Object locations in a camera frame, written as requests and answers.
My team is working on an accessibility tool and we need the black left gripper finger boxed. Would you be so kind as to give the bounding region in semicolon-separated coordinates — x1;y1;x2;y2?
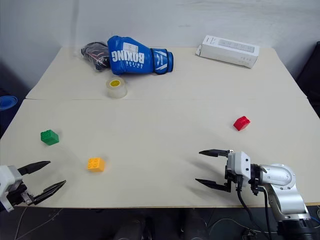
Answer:
17;160;52;176
24;179;67;207

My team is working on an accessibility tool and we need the blue boxing glove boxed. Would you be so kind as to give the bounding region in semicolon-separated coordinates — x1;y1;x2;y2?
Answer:
107;35;175;76

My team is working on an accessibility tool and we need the red toy brick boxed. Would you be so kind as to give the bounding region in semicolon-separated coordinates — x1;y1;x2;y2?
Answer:
233;115;251;132

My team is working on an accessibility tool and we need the thin white floor cable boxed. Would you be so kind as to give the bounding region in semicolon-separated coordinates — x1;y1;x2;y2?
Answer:
208;217;272;236
13;206;65;240

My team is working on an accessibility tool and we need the black item in plastic bag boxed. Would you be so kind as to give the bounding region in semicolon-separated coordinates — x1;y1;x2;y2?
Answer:
80;41;112;74

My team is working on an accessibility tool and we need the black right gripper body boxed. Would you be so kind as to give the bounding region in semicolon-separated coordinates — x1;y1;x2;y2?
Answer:
224;156;249;193

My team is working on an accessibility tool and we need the orange toy brick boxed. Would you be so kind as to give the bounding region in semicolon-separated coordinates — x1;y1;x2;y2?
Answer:
86;157;106;173

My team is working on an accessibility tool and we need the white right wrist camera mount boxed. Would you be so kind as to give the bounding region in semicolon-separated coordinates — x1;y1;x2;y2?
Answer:
227;151;252;188

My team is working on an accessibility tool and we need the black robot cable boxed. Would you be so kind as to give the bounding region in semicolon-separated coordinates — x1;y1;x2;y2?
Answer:
235;183;273;240
258;186;273;240

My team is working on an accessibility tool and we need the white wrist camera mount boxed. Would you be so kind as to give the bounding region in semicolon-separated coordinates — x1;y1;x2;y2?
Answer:
0;164;24;213
227;151;252;188

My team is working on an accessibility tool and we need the clear tape roll yellow core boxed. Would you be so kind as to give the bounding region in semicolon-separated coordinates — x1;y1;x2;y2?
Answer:
104;77;128;99

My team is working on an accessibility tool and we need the white cardboard box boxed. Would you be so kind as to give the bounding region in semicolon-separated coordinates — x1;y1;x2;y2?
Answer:
195;34;260;69

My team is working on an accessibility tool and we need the green toy brick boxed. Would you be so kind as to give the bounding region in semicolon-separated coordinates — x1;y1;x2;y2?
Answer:
40;129;60;146

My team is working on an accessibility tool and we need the blue plastic container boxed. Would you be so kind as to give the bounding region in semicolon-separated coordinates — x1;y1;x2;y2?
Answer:
0;95;18;112

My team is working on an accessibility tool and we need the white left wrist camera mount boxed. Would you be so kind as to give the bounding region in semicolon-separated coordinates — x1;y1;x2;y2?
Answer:
0;164;24;213

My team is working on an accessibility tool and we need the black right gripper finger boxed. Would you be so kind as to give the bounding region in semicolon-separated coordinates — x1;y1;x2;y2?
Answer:
194;178;232;193
198;148;231;158

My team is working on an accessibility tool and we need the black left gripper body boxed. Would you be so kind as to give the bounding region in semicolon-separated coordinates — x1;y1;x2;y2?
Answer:
6;181;35;207

